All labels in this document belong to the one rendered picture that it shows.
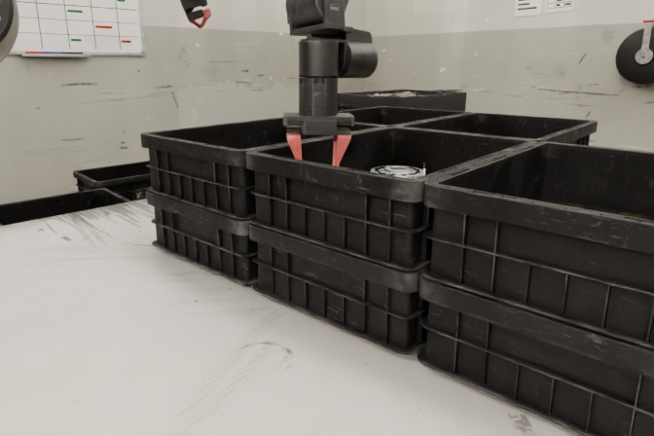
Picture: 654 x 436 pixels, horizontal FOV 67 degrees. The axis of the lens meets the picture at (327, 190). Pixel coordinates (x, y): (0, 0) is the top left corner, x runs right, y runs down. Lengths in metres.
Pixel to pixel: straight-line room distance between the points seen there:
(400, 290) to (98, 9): 3.45
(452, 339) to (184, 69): 3.66
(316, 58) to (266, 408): 0.45
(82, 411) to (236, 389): 0.16
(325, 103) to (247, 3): 3.74
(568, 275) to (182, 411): 0.41
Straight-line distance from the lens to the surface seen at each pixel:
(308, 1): 0.71
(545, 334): 0.54
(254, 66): 4.43
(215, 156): 0.79
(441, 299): 0.57
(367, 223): 0.61
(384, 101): 2.47
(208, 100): 4.19
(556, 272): 0.52
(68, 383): 0.67
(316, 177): 0.63
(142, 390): 0.63
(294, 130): 0.73
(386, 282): 0.60
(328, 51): 0.71
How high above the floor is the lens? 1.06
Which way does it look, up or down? 15 degrees down
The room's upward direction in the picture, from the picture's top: straight up
